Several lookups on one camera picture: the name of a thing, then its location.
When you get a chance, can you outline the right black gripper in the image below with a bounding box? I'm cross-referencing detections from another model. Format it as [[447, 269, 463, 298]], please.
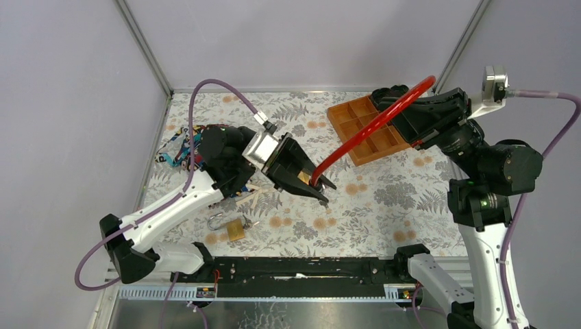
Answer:
[[378, 86, 488, 180]]

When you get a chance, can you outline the red cable lock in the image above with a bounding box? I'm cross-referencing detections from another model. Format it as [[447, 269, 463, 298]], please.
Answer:
[[315, 75, 436, 176]]

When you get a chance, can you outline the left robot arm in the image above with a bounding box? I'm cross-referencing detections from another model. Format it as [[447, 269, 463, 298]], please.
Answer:
[[99, 125, 335, 284]]

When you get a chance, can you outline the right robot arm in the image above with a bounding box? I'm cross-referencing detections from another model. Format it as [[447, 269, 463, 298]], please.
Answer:
[[392, 82, 543, 328]]

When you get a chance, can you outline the beige ribbon bow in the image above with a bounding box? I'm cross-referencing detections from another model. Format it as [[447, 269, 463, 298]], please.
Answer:
[[236, 184, 273, 210]]

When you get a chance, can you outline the orange compartment tray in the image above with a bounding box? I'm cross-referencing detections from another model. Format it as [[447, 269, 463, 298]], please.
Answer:
[[326, 94, 414, 167]]

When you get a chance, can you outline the brass padlock with keys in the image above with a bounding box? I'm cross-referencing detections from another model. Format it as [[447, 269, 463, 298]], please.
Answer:
[[207, 213, 260, 241]]

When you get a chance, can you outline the floral table mat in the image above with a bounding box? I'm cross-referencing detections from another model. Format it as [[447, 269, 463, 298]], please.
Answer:
[[143, 92, 466, 257]]

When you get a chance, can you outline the colourful patterned cloth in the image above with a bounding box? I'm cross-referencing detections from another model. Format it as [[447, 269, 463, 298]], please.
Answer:
[[155, 124, 256, 197]]

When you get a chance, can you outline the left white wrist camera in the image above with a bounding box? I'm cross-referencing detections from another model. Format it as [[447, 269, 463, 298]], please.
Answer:
[[242, 111, 280, 170]]

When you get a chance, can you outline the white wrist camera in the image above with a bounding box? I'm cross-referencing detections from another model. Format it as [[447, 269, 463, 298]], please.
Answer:
[[468, 65, 509, 119], [242, 111, 280, 170]]

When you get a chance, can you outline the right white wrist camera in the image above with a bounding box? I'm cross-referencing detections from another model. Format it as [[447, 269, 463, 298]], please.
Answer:
[[468, 65, 509, 119]]

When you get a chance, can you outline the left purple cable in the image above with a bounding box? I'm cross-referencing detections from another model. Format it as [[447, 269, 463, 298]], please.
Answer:
[[74, 79, 260, 329]]

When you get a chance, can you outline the purple cable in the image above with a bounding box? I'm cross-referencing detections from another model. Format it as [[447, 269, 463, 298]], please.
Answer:
[[497, 88, 581, 329], [74, 79, 260, 329]]

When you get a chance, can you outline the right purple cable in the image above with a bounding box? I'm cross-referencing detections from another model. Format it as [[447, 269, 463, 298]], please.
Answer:
[[497, 88, 581, 329]]

